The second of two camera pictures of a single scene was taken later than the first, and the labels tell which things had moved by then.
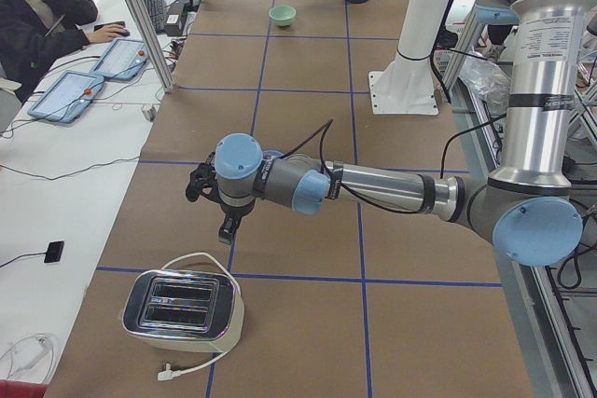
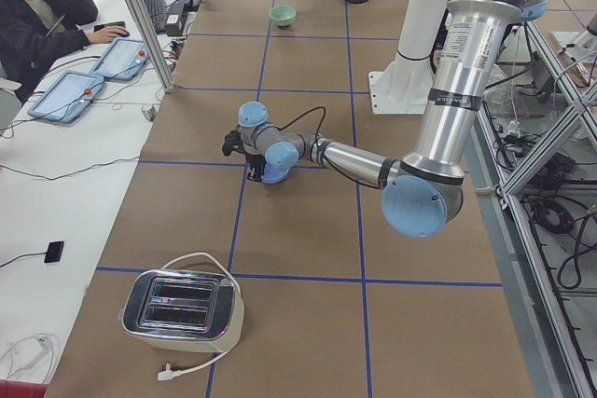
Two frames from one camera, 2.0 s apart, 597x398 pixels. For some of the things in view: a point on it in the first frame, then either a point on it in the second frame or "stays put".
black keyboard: x=156 y=6 stays put
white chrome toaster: x=189 y=310 stays put
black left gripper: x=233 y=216 → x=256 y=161
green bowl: x=282 y=14 stays put
